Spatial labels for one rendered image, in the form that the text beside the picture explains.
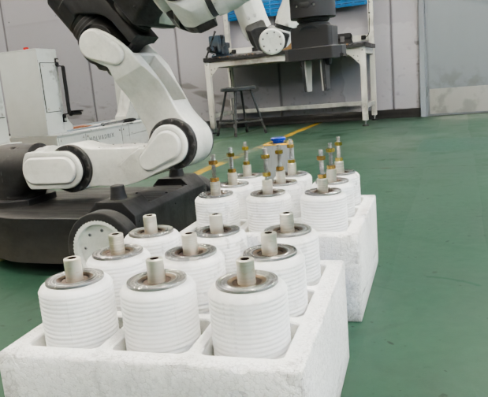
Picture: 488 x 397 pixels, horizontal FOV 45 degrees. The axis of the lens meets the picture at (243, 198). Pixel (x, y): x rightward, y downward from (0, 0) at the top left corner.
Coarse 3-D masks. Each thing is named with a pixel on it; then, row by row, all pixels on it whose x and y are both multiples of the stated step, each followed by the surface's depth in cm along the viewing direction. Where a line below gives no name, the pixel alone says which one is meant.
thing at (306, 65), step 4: (300, 64) 117; (304, 64) 115; (308, 64) 117; (304, 68) 116; (308, 68) 117; (304, 72) 116; (308, 72) 117; (304, 76) 116; (308, 76) 117; (304, 80) 116; (308, 80) 117; (304, 84) 117; (308, 84) 117; (304, 88) 117; (308, 88) 117
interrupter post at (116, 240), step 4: (116, 232) 88; (120, 232) 88; (108, 236) 87; (112, 236) 86; (116, 236) 86; (120, 236) 87; (112, 240) 87; (116, 240) 87; (120, 240) 87; (112, 244) 87; (116, 244) 87; (120, 244) 87; (124, 244) 88; (112, 248) 87; (116, 248) 87; (120, 248) 87; (124, 248) 88; (112, 252) 87; (116, 252) 87; (120, 252) 87; (124, 252) 88
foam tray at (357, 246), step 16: (368, 208) 135; (192, 224) 133; (240, 224) 133; (352, 224) 121; (368, 224) 131; (256, 240) 119; (320, 240) 115; (336, 240) 114; (352, 240) 113; (368, 240) 131; (320, 256) 116; (336, 256) 115; (352, 256) 114; (368, 256) 130; (352, 272) 115; (368, 272) 129; (352, 288) 115; (368, 288) 129; (352, 304) 116; (352, 320) 117
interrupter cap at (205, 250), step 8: (176, 248) 87; (200, 248) 86; (208, 248) 85; (216, 248) 85; (168, 256) 83; (176, 256) 83; (184, 256) 82; (192, 256) 82; (200, 256) 81; (208, 256) 82
